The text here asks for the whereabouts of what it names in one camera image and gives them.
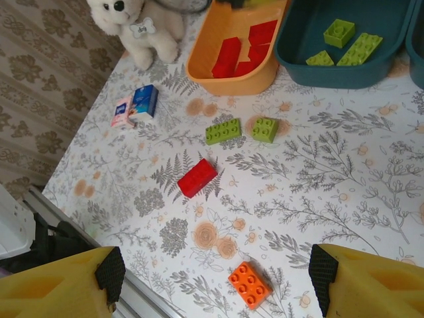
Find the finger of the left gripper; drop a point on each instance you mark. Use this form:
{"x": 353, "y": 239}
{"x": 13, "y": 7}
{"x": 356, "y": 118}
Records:
{"x": 261, "y": 2}

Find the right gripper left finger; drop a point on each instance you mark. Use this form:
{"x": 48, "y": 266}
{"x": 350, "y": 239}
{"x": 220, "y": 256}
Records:
{"x": 49, "y": 291}

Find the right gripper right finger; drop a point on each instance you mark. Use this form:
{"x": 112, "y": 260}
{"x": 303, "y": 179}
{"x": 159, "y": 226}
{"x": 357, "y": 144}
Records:
{"x": 381, "y": 291}

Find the long red lego brick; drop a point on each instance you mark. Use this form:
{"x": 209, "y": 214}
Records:
{"x": 263, "y": 31}

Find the small red lego brick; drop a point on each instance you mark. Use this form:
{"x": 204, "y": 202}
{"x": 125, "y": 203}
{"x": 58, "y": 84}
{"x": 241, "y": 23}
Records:
{"x": 245, "y": 68}

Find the small green lego brick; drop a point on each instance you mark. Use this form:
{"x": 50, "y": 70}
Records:
{"x": 319, "y": 59}

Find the green four-stud lego brick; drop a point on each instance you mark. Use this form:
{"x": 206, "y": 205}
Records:
{"x": 338, "y": 32}
{"x": 265, "y": 130}

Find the long green lego brick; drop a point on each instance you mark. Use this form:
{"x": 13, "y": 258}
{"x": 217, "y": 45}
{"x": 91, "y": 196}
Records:
{"x": 359, "y": 49}

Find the orange lego brick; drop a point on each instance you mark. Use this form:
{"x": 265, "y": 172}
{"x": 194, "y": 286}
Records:
{"x": 250, "y": 285}

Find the green six-stud lego brick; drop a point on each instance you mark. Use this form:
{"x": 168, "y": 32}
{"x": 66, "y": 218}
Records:
{"x": 224, "y": 131}

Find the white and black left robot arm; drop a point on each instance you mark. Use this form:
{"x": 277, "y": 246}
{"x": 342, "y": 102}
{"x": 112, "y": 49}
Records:
{"x": 13, "y": 225}

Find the orange plastic bin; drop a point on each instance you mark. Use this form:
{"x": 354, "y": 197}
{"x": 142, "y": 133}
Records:
{"x": 228, "y": 86}

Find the teal plastic bin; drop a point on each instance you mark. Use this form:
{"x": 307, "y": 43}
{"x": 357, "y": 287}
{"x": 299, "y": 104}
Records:
{"x": 418, "y": 59}
{"x": 331, "y": 77}

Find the white plush dog toy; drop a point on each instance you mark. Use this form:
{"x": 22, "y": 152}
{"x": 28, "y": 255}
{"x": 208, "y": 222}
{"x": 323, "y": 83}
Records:
{"x": 149, "y": 36}

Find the floral table cover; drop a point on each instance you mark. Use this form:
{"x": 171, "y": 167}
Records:
{"x": 298, "y": 198}

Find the blue tissue packet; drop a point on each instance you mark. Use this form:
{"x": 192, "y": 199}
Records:
{"x": 144, "y": 102}

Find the pink tissue packet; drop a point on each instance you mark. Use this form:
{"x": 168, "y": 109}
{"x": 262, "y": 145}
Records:
{"x": 121, "y": 114}

